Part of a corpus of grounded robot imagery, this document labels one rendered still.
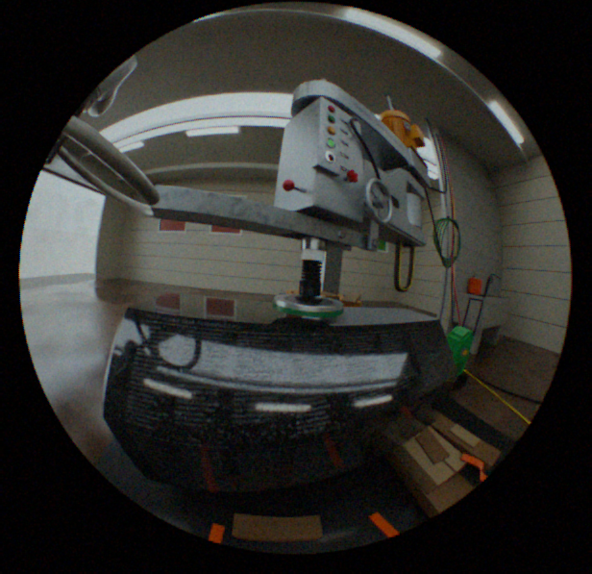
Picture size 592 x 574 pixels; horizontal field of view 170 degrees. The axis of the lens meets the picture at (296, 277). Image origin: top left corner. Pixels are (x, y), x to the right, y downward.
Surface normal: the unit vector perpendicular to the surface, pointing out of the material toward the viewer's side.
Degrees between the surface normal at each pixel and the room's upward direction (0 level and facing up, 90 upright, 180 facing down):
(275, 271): 90
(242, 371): 45
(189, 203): 90
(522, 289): 90
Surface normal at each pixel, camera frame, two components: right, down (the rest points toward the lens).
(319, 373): 0.21, -0.66
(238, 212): 0.56, 0.10
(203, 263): 0.12, 0.07
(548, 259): -0.99, -0.08
